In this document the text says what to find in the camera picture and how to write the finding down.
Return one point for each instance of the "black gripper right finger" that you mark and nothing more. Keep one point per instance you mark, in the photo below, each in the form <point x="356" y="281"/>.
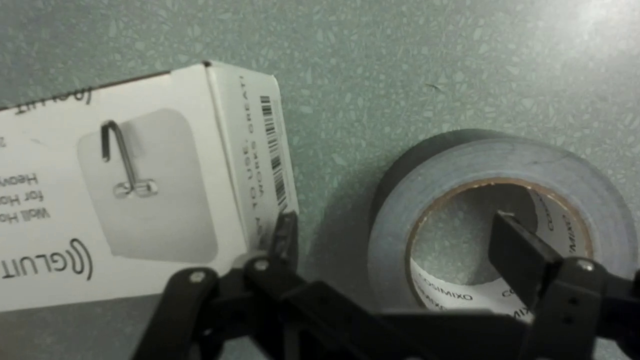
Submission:
<point x="523" y="263"/>

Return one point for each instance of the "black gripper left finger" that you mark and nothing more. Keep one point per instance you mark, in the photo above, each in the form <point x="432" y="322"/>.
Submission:
<point x="284" y="240"/>

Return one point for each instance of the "dark grey duct tape roll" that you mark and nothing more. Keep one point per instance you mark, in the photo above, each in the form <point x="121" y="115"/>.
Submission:
<point x="400" y="201"/>

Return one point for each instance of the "white hook product box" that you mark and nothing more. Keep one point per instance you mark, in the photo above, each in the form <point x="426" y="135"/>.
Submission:
<point x="166" y="201"/>

